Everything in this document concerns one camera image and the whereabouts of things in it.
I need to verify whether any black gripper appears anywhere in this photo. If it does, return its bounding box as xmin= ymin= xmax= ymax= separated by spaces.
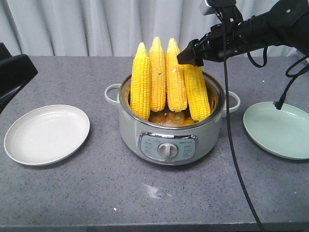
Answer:
xmin=177 ymin=20 xmax=253 ymax=67

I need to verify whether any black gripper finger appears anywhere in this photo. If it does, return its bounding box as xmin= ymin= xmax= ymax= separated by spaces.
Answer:
xmin=0 ymin=43 xmax=38 ymax=111

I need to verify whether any yellow corn cob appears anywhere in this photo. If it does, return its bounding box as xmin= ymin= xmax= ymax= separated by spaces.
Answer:
xmin=166 ymin=38 xmax=187 ymax=112
xmin=183 ymin=65 xmax=211 ymax=121
xmin=149 ymin=36 xmax=166 ymax=112
xmin=130 ymin=42 xmax=151 ymax=120

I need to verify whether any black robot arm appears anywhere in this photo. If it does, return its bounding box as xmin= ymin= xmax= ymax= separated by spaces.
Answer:
xmin=177 ymin=0 xmax=309 ymax=66

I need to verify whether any grey curtain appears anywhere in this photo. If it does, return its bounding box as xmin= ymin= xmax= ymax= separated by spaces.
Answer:
xmin=0 ymin=0 xmax=309 ymax=58

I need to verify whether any cream white plate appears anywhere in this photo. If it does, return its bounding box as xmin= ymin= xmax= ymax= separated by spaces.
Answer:
xmin=4 ymin=104 xmax=90 ymax=166

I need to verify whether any green electric cooking pot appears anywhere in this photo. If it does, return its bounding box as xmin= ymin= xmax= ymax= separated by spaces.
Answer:
xmin=104 ymin=73 xmax=240 ymax=166

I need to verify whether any light green plate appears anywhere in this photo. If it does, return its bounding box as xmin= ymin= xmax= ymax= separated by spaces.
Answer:
xmin=243 ymin=101 xmax=309 ymax=160

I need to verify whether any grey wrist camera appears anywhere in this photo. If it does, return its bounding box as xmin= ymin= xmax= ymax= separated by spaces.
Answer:
xmin=199 ymin=0 xmax=214 ymax=15

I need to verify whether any black cable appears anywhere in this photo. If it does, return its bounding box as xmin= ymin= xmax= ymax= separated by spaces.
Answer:
xmin=218 ymin=7 xmax=266 ymax=232

